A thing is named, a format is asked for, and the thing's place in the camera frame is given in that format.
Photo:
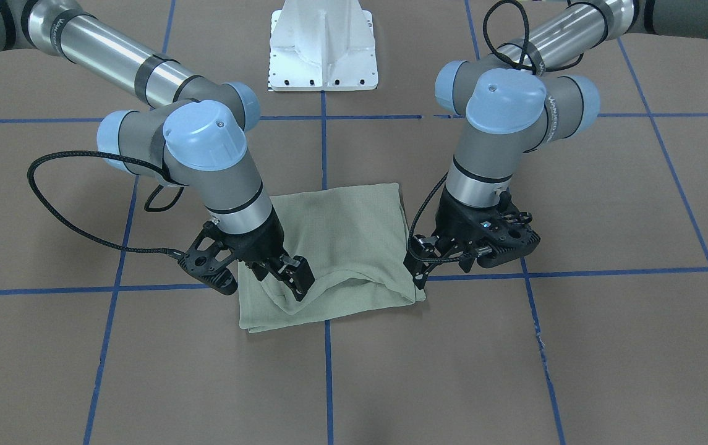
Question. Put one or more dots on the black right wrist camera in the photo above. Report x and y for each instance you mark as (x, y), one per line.
(200, 261)

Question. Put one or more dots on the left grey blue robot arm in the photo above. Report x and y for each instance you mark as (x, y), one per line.
(512, 105)

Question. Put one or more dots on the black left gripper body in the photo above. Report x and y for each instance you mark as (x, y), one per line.
(452, 220)

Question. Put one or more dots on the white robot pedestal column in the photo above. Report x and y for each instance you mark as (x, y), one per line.
(322, 46)

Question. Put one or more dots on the olive green long-sleeve shirt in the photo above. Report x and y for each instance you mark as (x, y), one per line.
(354, 239)

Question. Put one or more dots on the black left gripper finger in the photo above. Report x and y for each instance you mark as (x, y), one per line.
(466, 264)
(420, 276)

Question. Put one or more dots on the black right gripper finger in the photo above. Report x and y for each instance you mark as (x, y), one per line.
(299, 291)

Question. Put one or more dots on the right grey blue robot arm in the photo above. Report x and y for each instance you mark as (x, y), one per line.
(192, 136)

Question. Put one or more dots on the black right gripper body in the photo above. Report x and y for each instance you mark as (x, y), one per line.
(259, 245)

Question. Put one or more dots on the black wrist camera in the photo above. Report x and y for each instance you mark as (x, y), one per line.
(200, 261)
(506, 234)

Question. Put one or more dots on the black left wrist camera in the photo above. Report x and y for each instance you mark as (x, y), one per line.
(506, 234)

